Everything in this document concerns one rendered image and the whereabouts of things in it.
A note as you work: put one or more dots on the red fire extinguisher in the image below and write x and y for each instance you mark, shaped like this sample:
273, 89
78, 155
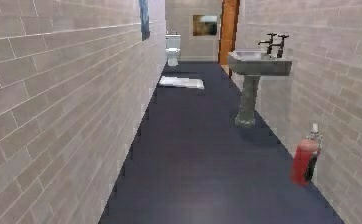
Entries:
303, 161

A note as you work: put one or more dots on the white floor cloth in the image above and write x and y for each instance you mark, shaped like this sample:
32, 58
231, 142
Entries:
181, 82

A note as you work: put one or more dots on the orange wooden door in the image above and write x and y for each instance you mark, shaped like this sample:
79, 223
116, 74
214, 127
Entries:
228, 30

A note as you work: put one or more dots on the grey pedestal sink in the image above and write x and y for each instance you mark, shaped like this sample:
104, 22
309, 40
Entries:
252, 63

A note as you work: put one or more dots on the brown framed picture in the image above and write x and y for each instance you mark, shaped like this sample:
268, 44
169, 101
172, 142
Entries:
205, 25

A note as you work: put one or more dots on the white toilet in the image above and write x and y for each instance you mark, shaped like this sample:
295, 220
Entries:
172, 46

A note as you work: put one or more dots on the black tap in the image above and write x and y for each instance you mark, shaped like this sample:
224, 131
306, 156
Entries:
271, 43
281, 46

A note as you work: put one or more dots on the blue framed picture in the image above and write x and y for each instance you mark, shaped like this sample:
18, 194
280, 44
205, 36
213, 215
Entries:
144, 18

